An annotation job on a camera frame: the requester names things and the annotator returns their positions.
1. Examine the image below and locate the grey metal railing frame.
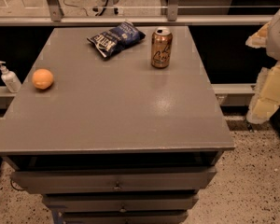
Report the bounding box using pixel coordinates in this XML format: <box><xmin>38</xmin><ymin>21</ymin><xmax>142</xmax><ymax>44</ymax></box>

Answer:
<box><xmin>0</xmin><ymin>0</ymin><xmax>280</xmax><ymax>27</ymax></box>

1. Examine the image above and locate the orange fruit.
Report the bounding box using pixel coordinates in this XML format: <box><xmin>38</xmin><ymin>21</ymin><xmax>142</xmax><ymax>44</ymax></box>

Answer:
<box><xmin>32</xmin><ymin>69</ymin><xmax>54</xmax><ymax>90</ymax></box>

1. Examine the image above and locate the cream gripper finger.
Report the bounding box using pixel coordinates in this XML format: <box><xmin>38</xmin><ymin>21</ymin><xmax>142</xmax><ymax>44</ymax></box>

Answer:
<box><xmin>246</xmin><ymin>62</ymin><xmax>280</xmax><ymax>124</ymax></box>
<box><xmin>245</xmin><ymin>22</ymin><xmax>270</xmax><ymax>49</ymax></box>

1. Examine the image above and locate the grey drawer cabinet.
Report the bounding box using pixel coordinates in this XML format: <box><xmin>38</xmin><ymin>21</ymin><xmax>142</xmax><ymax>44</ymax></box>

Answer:
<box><xmin>0</xmin><ymin>26</ymin><xmax>233</xmax><ymax>224</ymax></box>

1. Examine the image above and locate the white pump bottle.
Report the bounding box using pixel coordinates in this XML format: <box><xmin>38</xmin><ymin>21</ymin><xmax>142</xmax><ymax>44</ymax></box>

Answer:
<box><xmin>0</xmin><ymin>61</ymin><xmax>21</xmax><ymax>93</ymax></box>

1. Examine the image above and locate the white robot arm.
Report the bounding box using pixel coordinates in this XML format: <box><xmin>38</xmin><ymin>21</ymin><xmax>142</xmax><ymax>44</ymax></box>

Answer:
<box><xmin>245</xmin><ymin>9</ymin><xmax>280</xmax><ymax>124</ymax></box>

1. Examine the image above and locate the blue chip bag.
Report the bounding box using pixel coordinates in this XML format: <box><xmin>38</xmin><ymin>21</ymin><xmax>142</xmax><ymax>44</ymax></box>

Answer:
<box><xmin>87</xmin><ymin>21</ymin><xmax>146</xmax><ymax>59</ymax></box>

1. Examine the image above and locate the orange soda can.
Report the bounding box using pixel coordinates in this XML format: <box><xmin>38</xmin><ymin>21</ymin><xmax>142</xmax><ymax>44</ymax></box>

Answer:
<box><xmin>151</xmin><ymin>27</ymin><xmax>173</xmax><ymax>68</ymax></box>

